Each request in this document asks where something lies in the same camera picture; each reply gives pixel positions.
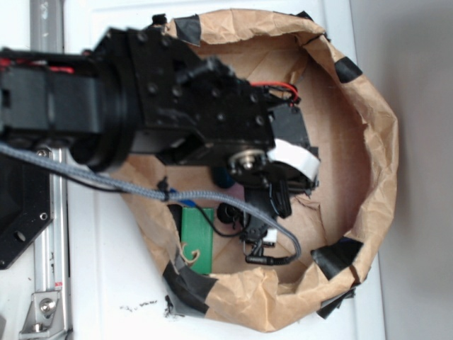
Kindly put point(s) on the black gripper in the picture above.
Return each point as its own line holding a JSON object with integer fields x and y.
{"x": 197, "y": 112}

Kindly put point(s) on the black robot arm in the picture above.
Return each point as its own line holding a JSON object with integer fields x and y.
{"x": 87, "y": 103}

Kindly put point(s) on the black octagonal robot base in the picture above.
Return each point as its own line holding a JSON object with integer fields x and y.
{"x": 26, "y": 207}

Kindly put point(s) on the dark green oval capsule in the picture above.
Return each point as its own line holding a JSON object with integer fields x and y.
{"x": 222, "y": 178}

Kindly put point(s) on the crumpled brown paper bag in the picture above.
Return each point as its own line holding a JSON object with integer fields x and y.
{"x": 340, "y": 227}

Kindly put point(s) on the green wedge block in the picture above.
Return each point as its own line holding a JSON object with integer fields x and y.
{"x": 197, "y": 237}

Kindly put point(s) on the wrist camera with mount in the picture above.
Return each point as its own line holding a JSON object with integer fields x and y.
{"x": 252, "y": 230}

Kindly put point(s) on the aluminium extrusion rail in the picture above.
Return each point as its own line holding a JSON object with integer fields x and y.
{"x": 51, "y": 248}

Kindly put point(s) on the metal corner bracket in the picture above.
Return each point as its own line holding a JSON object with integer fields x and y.
{"x": 45, "y": 317}

